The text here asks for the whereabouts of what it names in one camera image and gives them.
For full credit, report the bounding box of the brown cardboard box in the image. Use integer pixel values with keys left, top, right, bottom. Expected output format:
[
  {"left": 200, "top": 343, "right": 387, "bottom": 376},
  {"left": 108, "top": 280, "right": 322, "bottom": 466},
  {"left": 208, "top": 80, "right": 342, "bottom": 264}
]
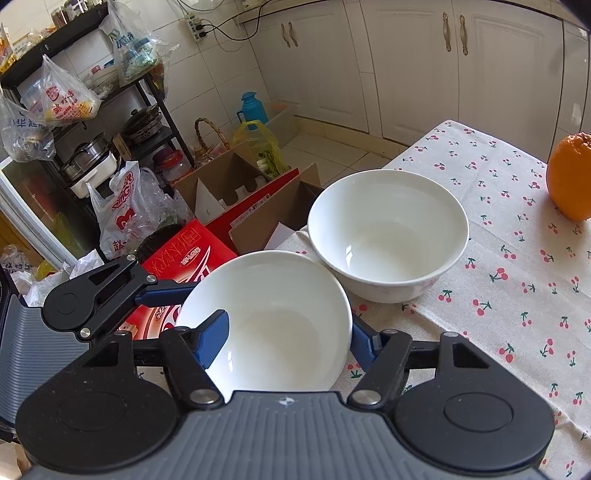
[{"left": 174, "top": 150, "right": 324, "bottom": 252}]

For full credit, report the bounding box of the bumpy-top orange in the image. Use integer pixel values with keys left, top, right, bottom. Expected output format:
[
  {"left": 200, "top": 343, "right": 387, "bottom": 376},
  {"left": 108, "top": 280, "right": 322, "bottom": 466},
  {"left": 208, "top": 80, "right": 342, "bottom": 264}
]
[{"left": 546, "top": 131, "right": 591, "bottom": 222}]

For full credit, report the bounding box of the black power cable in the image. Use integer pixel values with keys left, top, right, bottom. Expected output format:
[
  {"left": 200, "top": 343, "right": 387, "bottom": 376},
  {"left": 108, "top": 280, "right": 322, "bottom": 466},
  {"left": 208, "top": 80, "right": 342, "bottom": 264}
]
[{"left": 198, "top": 0, "right": 273, "bottom": 42}]

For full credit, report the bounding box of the blue-print plastic bag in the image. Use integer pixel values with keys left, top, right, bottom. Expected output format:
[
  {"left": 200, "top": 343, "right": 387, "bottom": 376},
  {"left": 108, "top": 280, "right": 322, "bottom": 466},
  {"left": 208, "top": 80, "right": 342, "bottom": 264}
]
[{"left": 99, "top": 0, "right": 178, "bottom": 86}]

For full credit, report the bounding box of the black shelf rack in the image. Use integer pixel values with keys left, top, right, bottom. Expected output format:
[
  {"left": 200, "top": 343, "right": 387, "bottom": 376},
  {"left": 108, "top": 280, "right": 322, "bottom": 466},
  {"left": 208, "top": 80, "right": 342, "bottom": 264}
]
[{"left": 0, "top": 4, "right": 195, "bottom": 199}]

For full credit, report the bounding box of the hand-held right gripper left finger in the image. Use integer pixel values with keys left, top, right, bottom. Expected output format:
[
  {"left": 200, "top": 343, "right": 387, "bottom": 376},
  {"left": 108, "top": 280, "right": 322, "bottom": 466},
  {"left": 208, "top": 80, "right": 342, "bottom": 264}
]
[{"left": 88, "top": 310, "right": 230, "bottom": 411}]

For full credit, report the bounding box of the black cooking pot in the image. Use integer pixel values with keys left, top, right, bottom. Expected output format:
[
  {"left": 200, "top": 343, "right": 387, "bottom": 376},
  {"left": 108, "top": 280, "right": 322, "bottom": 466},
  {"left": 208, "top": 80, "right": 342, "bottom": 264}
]
[{"left": 122, "top": 106, "right": 164, "bottom": 144}]

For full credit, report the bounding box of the cherry-print tablecloth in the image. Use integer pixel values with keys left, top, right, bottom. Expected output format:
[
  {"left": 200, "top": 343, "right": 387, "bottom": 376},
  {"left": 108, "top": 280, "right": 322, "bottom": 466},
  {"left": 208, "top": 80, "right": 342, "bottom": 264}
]
[{"left": 272, "top": 120, "right": 591, "bottom": 480}]

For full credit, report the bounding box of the red-lidded jar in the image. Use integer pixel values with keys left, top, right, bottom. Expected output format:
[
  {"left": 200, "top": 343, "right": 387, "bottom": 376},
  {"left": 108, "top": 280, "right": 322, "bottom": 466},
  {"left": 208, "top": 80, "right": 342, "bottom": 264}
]
[{"left": 154, "top": 148, "right": 192, "bottom": 185}]

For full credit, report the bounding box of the white floor carton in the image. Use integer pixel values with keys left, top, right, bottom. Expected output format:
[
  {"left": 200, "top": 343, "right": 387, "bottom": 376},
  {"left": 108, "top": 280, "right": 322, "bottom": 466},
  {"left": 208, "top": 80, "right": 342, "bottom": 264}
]
[{"left": 268, "top": 104, "right": 296, "bottom": 144}]

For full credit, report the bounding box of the red cardboard box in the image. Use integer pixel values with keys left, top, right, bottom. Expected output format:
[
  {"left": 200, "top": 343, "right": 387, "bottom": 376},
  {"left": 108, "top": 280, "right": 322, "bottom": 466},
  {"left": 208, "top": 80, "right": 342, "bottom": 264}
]
[{"left": 115, "top": 219, "right": 238, "bottom": 340}]

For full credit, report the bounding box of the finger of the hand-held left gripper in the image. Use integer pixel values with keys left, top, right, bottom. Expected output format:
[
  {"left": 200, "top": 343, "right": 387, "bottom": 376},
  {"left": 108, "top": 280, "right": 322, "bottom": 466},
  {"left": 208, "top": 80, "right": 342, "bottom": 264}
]
[{"left": 69, "top": 255, "right": 195, "bottom": 341}]

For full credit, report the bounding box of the clear bag with blue print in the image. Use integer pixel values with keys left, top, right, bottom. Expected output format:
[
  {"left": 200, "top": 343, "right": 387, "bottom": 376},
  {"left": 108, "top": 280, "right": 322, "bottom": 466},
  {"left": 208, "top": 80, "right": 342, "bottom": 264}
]
[{"left": 0, "top": 88, "right": 56, "bottom": 162}]

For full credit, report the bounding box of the yellow plastic bag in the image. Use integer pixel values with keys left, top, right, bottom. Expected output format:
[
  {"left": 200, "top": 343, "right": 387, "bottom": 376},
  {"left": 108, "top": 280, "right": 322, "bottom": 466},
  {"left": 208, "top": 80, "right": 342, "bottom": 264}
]
[{"left": 233, "top": 121, "right": 289, "bottom": 178}]

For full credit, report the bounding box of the white power strip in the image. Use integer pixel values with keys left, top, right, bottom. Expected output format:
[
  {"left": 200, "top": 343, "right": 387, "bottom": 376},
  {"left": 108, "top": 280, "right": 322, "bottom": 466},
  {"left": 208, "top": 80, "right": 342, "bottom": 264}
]
[{"left": 185, "top": 13, "right": 208, "bottom": 42}]

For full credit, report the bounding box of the white floral bowl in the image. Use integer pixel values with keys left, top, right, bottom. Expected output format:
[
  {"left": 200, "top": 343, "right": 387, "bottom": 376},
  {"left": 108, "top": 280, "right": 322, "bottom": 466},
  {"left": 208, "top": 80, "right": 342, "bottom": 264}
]
[
  {"left": 307, "top": 169, "right": 470, "bottom": 304},
  {"left": 174, "top": 250, "right": 354, "bottom": 393}
]

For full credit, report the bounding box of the steel pot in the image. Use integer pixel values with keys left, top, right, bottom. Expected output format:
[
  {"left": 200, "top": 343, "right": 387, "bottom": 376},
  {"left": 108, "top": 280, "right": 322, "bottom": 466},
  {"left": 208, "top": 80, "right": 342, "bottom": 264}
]
[{"left": 60, "top": 134, "right": 121, "bottom": 199}]

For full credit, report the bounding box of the wicker basket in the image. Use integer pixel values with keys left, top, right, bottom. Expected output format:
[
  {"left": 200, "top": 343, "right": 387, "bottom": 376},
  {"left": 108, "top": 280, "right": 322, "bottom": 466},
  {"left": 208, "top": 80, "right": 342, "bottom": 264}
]
[{"left": 194, "top": 117, "right": 232, "bottom": 167}]

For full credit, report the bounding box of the red and white plastic bag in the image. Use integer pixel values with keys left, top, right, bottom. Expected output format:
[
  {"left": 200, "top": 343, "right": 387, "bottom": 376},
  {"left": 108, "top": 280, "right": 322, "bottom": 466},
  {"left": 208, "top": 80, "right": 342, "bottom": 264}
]
[{"left": 88, "top": 161, "right": 158, "bottom": 259}]

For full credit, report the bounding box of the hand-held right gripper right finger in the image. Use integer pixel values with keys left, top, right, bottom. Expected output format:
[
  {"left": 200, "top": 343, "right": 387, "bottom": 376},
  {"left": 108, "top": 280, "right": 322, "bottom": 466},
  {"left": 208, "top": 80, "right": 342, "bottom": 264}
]
[{"left": 347, "top": 318, "right": 492, "bottom": 411}]

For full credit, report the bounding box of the blue thermos jug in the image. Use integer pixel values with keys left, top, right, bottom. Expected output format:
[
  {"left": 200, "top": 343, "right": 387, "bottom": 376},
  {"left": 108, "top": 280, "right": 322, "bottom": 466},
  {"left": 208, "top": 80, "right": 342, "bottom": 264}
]
[{"left": 237, "top": 91, "right": 270, "bottom": 125}]

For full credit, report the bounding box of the red-print bag with yellow contents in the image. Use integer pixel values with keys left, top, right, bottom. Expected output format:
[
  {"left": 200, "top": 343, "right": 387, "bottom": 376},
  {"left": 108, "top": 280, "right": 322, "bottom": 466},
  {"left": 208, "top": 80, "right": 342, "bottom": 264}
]
[{"left": 39, "top": 54, "right": 102, "bottom": 127}]

